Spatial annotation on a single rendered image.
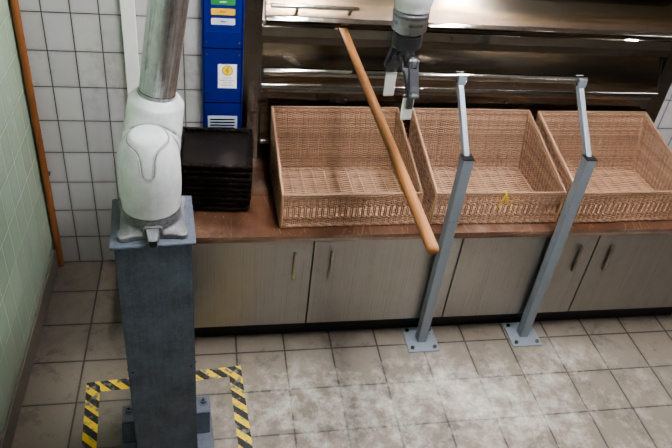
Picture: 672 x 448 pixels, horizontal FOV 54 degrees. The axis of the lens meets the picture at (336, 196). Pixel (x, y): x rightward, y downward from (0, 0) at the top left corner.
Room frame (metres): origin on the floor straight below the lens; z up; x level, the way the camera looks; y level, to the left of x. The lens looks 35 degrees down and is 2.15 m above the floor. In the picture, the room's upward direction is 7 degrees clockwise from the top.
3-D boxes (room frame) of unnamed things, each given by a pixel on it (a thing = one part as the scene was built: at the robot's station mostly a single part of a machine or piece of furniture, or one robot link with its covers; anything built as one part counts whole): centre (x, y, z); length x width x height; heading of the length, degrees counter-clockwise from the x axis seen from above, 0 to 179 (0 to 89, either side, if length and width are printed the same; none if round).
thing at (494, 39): (2.69, -0.50, 1.16); 1.80 x 0.06 x 0.04; 103
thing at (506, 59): (2.66, -0.51, 1.02); 1.79 x 0.11 x 0.19; 103
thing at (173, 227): (1.39, 0.48, 1.03); 0.22 x 0.18 x 0.06; 17
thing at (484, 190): (2.41, -0.59, 0.72); 0.56 x 0.49 x 0.28; 103
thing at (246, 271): (2.36, -0.47, 0.29); 2.42 x 0.56 x 0.58; 103
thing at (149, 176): (1.42, 0.49, 1.17); 0.18 x 0.16 x 0.22; 15
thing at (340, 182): (2.27, -0.01, 0.72); 0.56 x 0.49 x 0.28; 104
